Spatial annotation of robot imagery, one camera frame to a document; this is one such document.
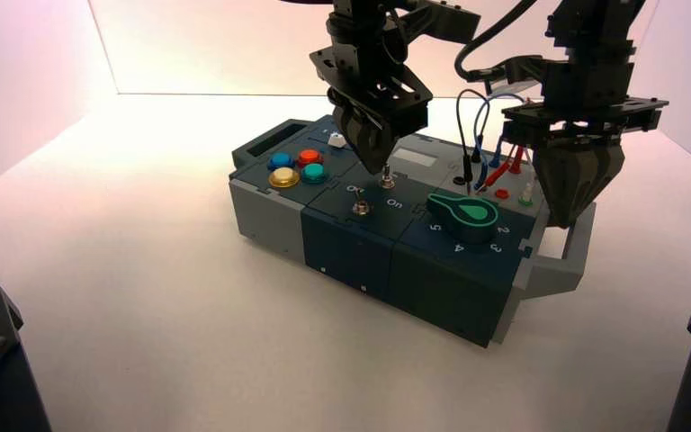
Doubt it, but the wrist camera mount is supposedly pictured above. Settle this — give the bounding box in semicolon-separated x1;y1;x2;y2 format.
401;0;482;44
467;55;544;91

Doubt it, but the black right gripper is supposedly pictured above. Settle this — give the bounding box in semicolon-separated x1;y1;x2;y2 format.
501;58;670;230

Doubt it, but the black jumper cable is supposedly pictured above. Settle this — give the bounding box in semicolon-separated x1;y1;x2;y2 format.
454;88;489;195

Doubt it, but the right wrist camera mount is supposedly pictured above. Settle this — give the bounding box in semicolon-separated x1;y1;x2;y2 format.
467;55;544;91

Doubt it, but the dark rotary knob green outline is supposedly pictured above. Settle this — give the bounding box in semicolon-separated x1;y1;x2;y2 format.
427;192;500;246

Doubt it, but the blue round push button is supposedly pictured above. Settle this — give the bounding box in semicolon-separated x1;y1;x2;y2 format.
267;151;296;173

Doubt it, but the white rectangular display window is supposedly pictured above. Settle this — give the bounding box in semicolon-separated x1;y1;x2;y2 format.
394;148;438;168

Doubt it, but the yellow round push button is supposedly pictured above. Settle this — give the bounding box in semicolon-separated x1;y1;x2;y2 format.
268;167;301;190

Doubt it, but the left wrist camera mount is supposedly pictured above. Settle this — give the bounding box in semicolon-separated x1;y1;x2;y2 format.
401;0;482;44

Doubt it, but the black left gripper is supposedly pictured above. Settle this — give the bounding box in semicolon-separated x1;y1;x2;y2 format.
310;42;434;176

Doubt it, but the grey and dark blue control box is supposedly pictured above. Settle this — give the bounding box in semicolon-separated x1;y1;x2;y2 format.
229;112;597;350

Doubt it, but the white jumper cable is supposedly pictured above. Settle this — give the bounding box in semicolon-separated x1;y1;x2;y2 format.
521;144;535;202

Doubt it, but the green round push button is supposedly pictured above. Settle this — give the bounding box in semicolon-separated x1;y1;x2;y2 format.
299;164;330;185

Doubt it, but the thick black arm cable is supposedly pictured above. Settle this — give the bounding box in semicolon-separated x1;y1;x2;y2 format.
452;0;534;85

